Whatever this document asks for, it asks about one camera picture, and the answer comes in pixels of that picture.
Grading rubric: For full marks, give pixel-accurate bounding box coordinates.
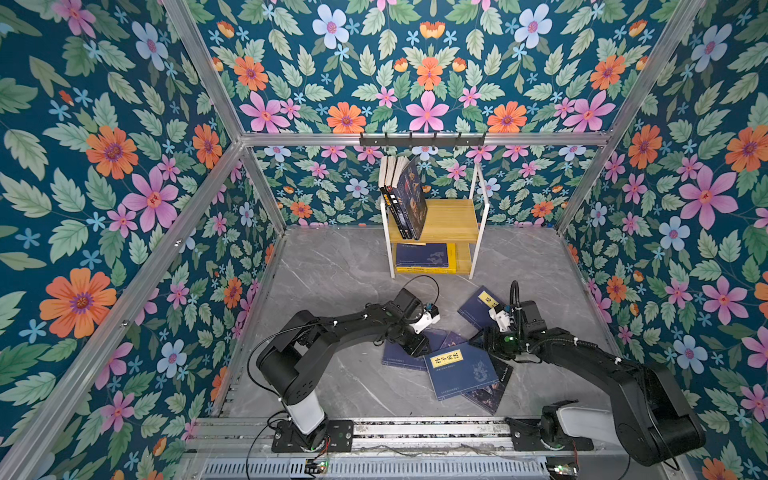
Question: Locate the black wolf cover book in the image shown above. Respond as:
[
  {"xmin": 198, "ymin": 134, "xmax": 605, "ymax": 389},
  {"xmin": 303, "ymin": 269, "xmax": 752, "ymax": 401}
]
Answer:
[{"xmin": 385, "ymin": 156, "xmax": 412, "ymax": 240}]

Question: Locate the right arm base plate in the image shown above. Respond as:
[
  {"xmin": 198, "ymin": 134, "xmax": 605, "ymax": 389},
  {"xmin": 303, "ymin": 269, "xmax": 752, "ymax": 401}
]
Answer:
[{"xmin": 504, "ymin": 417, "xmax": 595, "ymax": 452}]

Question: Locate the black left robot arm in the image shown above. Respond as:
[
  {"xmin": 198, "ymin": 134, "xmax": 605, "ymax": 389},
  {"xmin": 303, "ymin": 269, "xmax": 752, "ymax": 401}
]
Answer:
[{"xmin": 256, "ymin": 288, "xmax": 435, "ymax": 444}]

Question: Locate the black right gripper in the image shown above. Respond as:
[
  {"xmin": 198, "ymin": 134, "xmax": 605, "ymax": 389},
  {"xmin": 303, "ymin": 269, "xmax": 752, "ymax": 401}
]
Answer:
[{"xmin": 467, "ymin": 326, "xmax": 527, "ymax": 357}]

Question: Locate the white wooden book shelf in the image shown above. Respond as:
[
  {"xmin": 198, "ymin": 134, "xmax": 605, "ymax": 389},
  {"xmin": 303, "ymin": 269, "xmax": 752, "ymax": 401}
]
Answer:
[{"xmin": 379, "ymin": 164, "xmax": 490, "ymax": 279}]

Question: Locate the blue book yellow label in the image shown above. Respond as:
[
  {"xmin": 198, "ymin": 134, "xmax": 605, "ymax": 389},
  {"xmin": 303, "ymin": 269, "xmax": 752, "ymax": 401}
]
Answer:
[
  {"xmin": 395, "ymin": 244, "xmax": 450, "ymax": 268},
  {"xmin": 425, "ymin": 343, "xmax": 499, "ymax": 401}
]

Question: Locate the black book on shelf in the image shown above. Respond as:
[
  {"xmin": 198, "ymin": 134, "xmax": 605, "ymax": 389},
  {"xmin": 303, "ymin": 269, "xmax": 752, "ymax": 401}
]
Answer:
[{"xmin": 378, "ymin": 156, "xmax": 396, "ymax": 201}]

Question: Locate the yellow cartoon cover book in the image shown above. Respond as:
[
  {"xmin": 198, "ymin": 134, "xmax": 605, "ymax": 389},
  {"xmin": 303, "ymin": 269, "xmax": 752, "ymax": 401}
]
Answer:
[{"xmin": 391, "ymin": 243, "xmax": 472, "ymax": 275}]

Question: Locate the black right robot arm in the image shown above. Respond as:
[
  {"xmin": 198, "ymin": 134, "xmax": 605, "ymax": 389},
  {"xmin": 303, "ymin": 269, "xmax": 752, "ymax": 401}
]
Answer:
[{"xmin": 483, "ymin": 301, "xmax": 706, "ymax": 467}]

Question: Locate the black hook rail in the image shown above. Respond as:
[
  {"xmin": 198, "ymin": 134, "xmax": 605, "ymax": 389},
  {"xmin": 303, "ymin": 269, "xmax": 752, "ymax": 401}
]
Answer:
[{"xmin": 358, "ymin": 132, "xmax": 486, "ymax": 149}]

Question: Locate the dark patterned book bottom right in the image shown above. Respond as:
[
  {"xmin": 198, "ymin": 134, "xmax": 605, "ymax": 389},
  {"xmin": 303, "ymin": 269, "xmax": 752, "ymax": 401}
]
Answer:
[{"xmin": 462, "ymin": 357, "xmax": 513, "ymax": 415}]

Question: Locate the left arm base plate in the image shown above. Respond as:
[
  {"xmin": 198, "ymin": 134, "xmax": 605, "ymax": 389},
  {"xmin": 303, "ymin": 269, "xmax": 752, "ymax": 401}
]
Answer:
[{"xmin": 271, "ymin": 419, "xmax": 354, "ymax": 454}]

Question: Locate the dark book orange calligraphy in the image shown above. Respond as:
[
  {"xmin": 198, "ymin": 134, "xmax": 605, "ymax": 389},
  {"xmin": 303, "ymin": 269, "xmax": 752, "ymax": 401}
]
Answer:
[{"xmin": 393, "ymin": 156, "xmax": 427, "ymax": 241}]

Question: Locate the aluminium mounting rail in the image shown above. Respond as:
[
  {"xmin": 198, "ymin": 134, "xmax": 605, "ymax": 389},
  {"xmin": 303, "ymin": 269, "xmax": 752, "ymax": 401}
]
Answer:
[{"xmin": 187, "ymin": 411, "xmax": 623, "ymax": 453}]

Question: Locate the blue book in middle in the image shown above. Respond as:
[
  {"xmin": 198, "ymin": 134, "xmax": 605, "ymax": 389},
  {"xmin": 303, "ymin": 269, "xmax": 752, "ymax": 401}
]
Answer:
[{"xmin": 382, "ymin": 329, "xmax": 448, "ymax": 372}]

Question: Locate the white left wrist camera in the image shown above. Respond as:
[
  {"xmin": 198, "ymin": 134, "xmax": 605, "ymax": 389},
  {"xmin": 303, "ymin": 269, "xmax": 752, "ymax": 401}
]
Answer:
[{"xmin": 411, "ymin": 303, "xmax": 440, "ymax": 334}]

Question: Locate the small dark blue book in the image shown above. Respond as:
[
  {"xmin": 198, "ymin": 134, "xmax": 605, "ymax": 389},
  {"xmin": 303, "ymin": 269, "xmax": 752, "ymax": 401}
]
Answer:
[{"xmin": 458, "ymin": 286, "xmax": 500, "ymax": 330}]

